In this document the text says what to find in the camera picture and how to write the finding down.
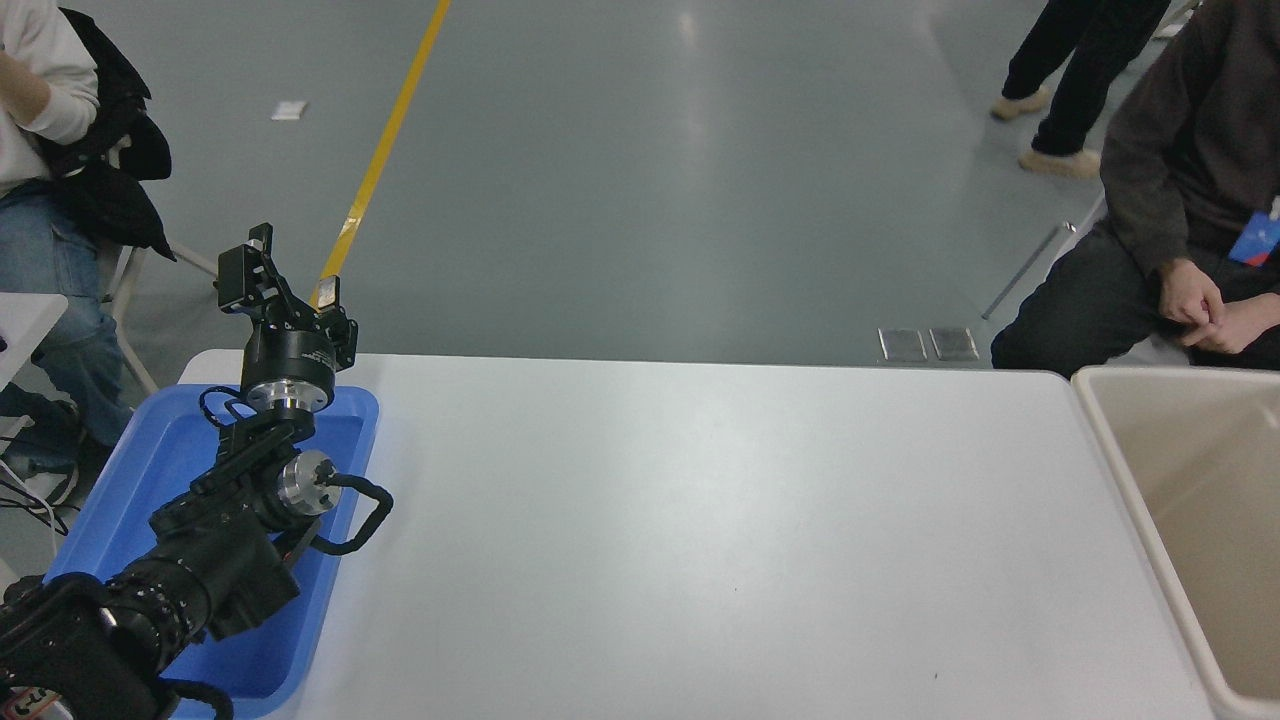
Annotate large pale bin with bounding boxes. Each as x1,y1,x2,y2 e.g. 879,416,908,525
1070,364,1280,720

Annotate black floor cables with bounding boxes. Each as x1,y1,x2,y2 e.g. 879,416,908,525
0,455,79,536

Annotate blue badge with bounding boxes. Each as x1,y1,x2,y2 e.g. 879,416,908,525
1228,197,1280,268

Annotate walking person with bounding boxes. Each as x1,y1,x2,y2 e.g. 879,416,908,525
990,0,1173,181

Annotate white frame chair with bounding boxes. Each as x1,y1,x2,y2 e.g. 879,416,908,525
98,135,219,396

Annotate seated person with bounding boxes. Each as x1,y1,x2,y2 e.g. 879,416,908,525
0,0,136,506

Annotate person's left hand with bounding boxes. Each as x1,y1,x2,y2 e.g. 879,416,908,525
1180,292,1280,355

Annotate blue plastic tray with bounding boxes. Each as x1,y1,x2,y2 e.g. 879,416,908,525
45,383,381,719

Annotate yellow floor tape line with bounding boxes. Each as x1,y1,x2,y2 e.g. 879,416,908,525
308,0,453,309

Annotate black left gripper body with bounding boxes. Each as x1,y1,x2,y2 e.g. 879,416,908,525
240,318,338,395

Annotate person's hand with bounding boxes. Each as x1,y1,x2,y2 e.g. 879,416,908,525
0,48,53,127

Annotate black jacket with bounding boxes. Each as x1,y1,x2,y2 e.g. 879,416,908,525
35,8,178,262

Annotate small white table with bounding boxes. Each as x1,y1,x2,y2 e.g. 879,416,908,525
0,293,69,391

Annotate person's right hand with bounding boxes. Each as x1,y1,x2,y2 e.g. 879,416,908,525
1157,260,1227,332

